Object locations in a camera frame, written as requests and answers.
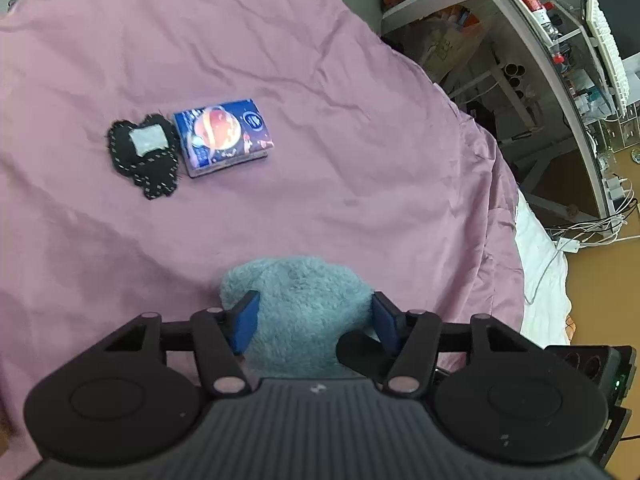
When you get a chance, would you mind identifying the white keyboard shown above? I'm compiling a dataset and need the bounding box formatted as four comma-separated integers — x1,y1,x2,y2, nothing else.
584,0,630,115

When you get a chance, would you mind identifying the blue tissue pack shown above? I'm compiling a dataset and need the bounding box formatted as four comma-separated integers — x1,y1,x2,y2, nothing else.
172,100,273,178

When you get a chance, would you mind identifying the grey-blue fluffy plush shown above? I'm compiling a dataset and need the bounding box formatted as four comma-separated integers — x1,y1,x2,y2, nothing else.
220,257,373,379

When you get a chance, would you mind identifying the pink bed sheet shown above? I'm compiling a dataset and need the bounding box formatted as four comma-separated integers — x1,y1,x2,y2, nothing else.
1,0,524,479

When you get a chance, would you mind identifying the white desk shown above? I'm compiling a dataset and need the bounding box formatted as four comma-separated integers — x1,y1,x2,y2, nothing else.
381,0,614,218

